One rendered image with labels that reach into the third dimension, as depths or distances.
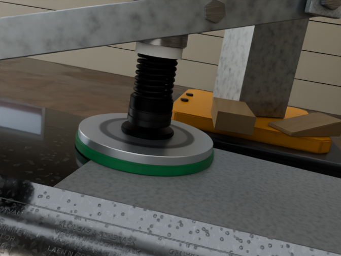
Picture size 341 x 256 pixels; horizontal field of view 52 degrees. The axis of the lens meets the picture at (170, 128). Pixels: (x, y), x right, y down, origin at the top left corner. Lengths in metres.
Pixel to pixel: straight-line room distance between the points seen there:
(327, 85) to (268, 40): 5.63
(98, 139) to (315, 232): 0.30
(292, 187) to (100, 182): 0.27
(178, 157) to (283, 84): 0.78
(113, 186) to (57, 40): 0.19
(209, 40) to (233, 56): 5.35
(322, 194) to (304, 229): 0.12
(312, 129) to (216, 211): 0.69
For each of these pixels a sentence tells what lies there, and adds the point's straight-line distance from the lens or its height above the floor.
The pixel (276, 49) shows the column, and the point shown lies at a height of 1.00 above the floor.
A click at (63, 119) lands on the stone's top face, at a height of 0.82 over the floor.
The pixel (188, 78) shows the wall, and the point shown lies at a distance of 6.62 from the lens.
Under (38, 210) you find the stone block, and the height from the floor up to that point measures 0.80.
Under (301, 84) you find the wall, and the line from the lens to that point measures 6.65.
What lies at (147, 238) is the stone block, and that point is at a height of 0.80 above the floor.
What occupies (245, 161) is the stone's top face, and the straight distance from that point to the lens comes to 0.59.
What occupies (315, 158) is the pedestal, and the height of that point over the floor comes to 0.74.
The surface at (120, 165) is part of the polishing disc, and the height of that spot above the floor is 0.83.
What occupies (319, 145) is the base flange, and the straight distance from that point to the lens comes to 1.06.
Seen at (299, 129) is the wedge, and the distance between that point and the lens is 1.04.
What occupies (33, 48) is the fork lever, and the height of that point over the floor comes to 0.96.
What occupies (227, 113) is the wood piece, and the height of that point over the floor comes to 0.83.
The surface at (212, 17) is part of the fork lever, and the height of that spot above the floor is 1.03.
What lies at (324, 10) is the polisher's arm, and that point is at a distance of 0.52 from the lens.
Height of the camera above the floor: 1.01
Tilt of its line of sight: 16 degrees down
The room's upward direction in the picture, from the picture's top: 9 degrees clockwise
